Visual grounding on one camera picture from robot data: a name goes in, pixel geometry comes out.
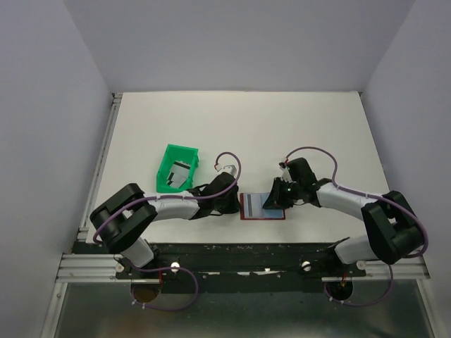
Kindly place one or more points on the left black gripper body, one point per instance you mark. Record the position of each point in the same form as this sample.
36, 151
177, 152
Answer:
227, 206

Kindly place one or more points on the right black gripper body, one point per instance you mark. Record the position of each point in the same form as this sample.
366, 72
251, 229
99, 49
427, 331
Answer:
285, 193

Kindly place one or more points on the red card holder wallet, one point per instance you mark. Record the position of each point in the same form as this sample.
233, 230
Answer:
268, 214

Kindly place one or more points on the green plastic card tray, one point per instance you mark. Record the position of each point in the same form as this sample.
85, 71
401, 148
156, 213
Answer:
176, 153

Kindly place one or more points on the white magnetic stripe card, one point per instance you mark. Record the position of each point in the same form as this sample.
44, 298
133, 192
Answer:
253, 205

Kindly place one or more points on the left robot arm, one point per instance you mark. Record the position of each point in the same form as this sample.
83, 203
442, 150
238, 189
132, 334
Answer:
121, 220

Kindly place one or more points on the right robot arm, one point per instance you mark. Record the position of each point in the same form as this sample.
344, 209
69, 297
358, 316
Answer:
392, 232

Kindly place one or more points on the silver card in tray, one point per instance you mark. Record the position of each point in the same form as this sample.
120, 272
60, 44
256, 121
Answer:
178, 174

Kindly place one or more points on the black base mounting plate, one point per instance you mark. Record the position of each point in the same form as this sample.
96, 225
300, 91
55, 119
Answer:
240, 268

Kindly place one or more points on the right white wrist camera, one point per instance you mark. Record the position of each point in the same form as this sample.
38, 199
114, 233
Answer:
285, 176

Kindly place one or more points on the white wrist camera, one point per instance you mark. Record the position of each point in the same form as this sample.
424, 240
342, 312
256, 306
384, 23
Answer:
229, 169
285, 176

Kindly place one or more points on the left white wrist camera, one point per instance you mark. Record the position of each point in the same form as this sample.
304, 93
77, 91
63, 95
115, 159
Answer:
229, 169

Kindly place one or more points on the left aluminium rail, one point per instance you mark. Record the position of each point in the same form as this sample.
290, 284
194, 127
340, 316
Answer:
98, 171

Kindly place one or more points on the aluminium rail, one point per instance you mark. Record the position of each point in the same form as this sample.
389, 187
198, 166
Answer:
92, 268
98, 171

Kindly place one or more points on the front aluminium rail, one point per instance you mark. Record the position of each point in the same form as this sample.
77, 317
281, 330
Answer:
92, 268

